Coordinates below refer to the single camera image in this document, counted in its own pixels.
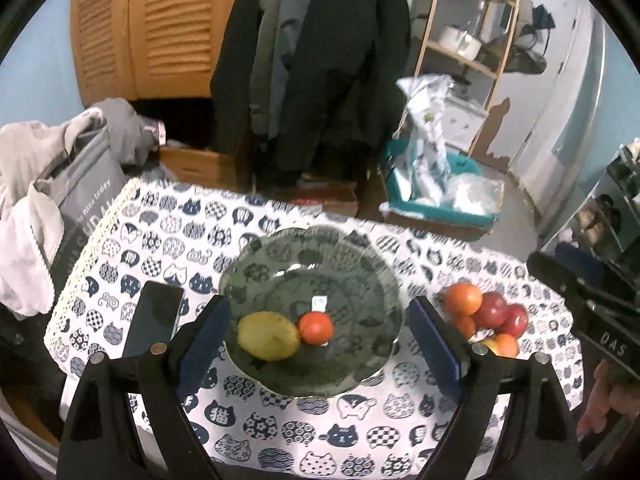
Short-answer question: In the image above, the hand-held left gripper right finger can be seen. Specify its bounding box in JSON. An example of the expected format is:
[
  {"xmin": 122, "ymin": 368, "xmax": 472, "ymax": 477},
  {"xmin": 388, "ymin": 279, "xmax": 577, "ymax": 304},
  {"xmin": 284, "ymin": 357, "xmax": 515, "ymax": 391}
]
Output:
[{"xmin": 406, "ymin": 295, "xmax": 583, "ymax": 480}]

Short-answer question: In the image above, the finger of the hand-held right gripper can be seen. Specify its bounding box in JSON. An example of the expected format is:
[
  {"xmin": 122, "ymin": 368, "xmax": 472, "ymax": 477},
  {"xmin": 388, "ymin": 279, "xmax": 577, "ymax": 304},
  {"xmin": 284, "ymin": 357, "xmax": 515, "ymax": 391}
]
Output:
[{"xmin": 526, "ymin": 251, "xmax": 640, "ymax": 311}]

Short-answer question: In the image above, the black hooded coat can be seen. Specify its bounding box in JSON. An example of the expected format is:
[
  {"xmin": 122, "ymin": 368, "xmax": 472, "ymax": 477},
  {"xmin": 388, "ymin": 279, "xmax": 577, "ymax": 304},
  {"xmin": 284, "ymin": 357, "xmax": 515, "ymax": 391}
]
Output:
[{"xmin": 287, "ymin": 0, "xmax": 412, "ymax": 171}]

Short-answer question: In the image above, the small tangerine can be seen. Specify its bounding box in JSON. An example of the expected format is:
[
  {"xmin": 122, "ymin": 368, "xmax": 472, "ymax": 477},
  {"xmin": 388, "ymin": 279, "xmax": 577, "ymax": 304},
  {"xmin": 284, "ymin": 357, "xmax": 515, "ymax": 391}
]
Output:
[
  {"xmin": 452, "ymin": 314, "xmax": 477, "ymax": 341},
  {"xmin": 298, "ymin": 311, "xmax": 335, "ymax": 346}
]

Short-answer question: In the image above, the grey tote bag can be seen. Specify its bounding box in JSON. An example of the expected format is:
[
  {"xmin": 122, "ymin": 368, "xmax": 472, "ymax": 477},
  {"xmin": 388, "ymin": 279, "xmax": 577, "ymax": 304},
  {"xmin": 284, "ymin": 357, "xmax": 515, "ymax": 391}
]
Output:
[{"xmin": 35, "ymin": 125, "xmax": 128, "ymax": 281}]

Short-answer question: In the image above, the wooden shelf rack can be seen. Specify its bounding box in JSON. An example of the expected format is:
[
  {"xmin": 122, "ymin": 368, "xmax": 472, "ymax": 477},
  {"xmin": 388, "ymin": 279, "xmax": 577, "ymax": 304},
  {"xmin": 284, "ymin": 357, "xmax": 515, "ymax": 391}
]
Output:
[{"xmin": 412, "ymin": 0, "xmax": 526, "ymax": 156}]

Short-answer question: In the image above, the cardboard box with red packets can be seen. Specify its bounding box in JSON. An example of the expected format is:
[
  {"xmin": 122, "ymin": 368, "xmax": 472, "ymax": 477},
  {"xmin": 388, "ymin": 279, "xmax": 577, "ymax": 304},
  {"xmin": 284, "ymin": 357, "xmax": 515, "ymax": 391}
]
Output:
[{"xmin": 290, "ymin": 175, "xmax": 361, "ymax": 218}]

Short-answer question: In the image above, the white pot with lid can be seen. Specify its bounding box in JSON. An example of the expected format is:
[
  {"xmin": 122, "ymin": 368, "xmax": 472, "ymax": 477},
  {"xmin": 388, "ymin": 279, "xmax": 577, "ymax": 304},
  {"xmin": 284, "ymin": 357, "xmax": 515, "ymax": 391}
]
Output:
[{"xmin": 439, "ymin": 24, "xmax": 483, "ymax": 59}]

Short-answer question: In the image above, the silver vertical pipe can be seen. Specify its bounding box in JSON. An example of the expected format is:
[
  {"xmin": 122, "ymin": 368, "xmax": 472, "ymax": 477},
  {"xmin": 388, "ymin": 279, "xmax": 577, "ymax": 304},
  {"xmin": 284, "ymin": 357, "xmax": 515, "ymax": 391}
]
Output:
[{"xmin": 510, "ymin": 20, "xmax": 608, "ymax": 241}]

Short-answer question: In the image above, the cat-print tablecloth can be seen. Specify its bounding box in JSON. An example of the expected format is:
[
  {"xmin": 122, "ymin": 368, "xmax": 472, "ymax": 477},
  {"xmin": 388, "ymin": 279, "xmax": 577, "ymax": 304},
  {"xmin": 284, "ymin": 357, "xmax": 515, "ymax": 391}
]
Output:
[{"xmin": 44, "ymin": 177, "xmax": 586, "ymax": 480}]

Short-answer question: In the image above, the red apple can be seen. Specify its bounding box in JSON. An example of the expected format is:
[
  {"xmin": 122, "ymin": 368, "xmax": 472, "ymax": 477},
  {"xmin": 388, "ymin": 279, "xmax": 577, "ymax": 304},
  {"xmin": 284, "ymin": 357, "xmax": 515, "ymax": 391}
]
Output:
[
  {"xmin": 497, "ymin": 304, "xmax": 530, "ymax": 338},
  {"xmin": 472, "ymin": 291, "xmax": 511, "ymax": 332}
]

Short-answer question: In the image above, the person's right hand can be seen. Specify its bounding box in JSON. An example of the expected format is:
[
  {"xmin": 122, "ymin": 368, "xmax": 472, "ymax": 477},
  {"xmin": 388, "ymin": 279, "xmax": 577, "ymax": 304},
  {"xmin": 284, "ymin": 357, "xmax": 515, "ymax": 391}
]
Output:
[{"xmin": 577, "ymin": 360, "xmax": 640, "ymax": 441}]

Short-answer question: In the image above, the group of shoes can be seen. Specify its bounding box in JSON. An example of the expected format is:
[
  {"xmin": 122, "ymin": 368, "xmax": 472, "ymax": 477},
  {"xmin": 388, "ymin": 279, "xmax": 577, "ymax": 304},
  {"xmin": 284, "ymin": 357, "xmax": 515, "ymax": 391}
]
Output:
[{"xmin": 555, "ymin": 140, "xmax": 640, "ymax": 261}]

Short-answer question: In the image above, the large orange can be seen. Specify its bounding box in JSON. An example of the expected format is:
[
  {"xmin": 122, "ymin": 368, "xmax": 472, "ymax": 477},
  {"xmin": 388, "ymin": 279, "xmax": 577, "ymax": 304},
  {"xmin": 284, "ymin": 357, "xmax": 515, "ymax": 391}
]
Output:
[
  {"xmin": 442, "ymin": 282, "xmax": 483, "ymax": 317},
  {"xmin": 492, "ymin": 333, "xmax": 520, "ymax": 359}
]

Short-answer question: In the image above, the metal shoe rack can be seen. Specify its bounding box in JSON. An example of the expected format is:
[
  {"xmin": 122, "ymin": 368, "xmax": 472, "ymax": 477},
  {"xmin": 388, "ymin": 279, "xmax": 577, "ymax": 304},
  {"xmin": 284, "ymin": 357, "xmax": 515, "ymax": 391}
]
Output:
[{"xmin": 540, "ymin": 142, "xmax": 640, "ymax": 281}]

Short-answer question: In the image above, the beige fleece garment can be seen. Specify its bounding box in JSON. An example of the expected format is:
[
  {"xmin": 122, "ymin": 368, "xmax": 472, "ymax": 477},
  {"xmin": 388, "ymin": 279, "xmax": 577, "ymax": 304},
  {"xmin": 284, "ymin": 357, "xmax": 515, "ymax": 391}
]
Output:
[{"xmin": 0, "ymin": 107, "xmax": 108, "ymax": 316}]

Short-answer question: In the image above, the white door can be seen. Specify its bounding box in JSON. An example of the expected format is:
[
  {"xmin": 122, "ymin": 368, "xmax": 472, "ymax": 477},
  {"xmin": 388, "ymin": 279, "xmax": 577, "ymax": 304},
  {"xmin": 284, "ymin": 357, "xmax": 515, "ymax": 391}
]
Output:
[{"xmin": 470, "ymin": 0, "xmax": 601, "ymax": 181}]

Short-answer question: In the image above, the scalloped glass bowl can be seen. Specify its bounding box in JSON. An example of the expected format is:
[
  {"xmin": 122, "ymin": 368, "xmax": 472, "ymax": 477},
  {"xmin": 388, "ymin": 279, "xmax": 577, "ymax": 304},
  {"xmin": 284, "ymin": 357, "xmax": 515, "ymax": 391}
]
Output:
[{"xmin": 217, "ymin": 226, "xmax": 405, "ymax": 400}]

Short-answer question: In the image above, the dark hanging bag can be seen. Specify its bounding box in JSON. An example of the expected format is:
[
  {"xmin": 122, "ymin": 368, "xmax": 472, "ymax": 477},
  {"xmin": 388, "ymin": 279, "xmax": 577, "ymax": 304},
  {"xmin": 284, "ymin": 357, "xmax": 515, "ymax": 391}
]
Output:
[{"xmin": 482, "ymin": 30, "xmax": 549, "ymax": 75}]

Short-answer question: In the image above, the black smartphone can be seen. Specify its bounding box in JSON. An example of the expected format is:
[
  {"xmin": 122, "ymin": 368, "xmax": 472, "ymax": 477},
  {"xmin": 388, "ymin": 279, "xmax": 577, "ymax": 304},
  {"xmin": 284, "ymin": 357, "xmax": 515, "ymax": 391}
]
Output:
[{"xmin": 122, "ymin": 282, "xmax": 186, "ymax": 361}]

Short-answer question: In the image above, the white drawer cabinet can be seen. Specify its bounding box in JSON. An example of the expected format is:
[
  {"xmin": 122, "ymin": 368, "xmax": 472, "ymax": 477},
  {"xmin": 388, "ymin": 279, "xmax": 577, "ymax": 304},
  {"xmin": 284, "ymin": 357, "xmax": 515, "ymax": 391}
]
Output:
[{"xmin": 442, "ymin": 95, "xmax": 489, "ymax": 153}]

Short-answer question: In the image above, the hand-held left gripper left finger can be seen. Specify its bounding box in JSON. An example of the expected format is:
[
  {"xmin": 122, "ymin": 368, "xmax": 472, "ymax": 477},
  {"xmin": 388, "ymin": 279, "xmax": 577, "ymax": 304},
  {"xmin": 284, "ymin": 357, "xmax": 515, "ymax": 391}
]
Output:
[{"xmin": 56, "ymin": 295, "xmax": 233, "ymax": 480}]

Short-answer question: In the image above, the teal box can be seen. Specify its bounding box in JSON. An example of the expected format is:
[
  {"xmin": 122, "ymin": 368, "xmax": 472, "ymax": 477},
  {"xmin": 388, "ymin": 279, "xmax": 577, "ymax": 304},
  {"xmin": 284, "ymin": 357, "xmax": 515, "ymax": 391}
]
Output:
[{"xmin": 378, "ymin": 140, "xmax": 501, "ymax": 228}]

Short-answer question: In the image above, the wooden louvered wardrobe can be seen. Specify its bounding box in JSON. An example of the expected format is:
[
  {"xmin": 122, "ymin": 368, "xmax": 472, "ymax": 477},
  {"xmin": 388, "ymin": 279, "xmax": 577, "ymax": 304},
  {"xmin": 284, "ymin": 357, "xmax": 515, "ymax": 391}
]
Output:
[{"xmin": 70, "ymin": 0, "xmax": 251, "ymax": 191}]

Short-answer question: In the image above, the brown cardboard box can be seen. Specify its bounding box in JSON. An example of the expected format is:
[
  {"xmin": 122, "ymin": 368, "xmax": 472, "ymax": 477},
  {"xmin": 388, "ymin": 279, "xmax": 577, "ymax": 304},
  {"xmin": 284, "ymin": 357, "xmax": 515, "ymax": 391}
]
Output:
[{"xmin": 360, "ymin": 170, "xmax": 483, "ymax": 242}]

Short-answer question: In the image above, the clear plastic bag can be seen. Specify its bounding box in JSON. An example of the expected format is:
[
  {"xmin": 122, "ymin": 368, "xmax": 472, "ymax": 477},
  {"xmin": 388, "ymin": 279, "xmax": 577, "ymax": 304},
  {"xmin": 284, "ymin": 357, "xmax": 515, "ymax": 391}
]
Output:
[{"xmin": 442, "ymin": 175, "xmax": 505, "ymax": 218}]

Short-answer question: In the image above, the grey jacket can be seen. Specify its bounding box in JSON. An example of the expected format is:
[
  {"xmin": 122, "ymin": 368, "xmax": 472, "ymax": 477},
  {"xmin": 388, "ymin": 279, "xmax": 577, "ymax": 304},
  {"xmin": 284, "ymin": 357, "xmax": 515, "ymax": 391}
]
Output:
[{"xmin": 247, "ymin": 0, "xmax": 303, "ymax": 138}]

